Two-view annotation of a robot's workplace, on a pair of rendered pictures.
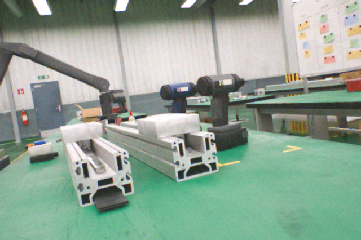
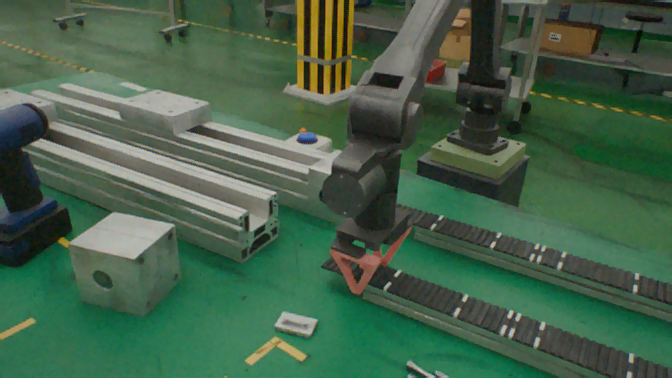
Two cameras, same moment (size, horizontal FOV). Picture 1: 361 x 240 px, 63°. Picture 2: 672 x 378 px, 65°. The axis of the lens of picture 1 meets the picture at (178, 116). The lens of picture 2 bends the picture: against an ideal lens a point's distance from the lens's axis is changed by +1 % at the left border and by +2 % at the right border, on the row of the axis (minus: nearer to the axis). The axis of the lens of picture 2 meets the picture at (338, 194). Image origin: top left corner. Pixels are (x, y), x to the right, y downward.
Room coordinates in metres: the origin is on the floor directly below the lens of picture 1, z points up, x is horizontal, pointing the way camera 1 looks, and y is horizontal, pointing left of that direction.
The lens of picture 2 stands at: (1.99, -0.05, 1.26)
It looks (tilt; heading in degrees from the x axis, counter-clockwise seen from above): 28 degrees down; 142
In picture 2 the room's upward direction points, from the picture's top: 2 degrees clockwise
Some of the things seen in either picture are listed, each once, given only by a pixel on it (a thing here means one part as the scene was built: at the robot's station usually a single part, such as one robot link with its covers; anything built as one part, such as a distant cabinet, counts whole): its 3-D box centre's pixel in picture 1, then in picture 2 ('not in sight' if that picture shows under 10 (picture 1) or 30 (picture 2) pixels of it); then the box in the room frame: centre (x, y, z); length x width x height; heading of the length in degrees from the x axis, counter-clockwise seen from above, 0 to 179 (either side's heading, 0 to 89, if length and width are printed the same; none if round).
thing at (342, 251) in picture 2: (114, 123); (362, 260); (1.54, 0.34, 0.85); 0.07 x 0.07 x 0.09; 22
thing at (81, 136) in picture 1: (80, 136); (166, 116); (0.91, 0.31, 0.87); 0.16 x 0.11 x 0.07; 23
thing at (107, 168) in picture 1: (83, 151); (168, 138); (0.91, 0.31, 0.82); 0.80 x 0.10 x 0.09; 23
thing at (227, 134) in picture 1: (229, 109); not in sight; (0.91, -0.16, 0.89); 0.20 x 0.08 x 0.22; 126
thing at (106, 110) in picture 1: (106, 111); (374, 207); (1.53, 0.36, 0.92); 0.10 x 0.07 x 0.07; 112
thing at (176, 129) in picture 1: (167, 129); (9, 117); (0.75, 0.03, 0.87); 0.16 x 0.11 x 0.07; 23
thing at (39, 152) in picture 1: (43, 151); (304, 153); (1.12, 0.53, 0.81); 0.10 x 0.08 x 0.06; 113
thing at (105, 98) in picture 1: (106, 99); (376, 168); (1.54, 0.36, 0.98); 0.07 x 0.06 x 0.07; 115
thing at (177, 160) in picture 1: (142, 140); (93, 167); (0.98, 0.13, 0.82); 0.80 x 0.10 x 0.09; 23
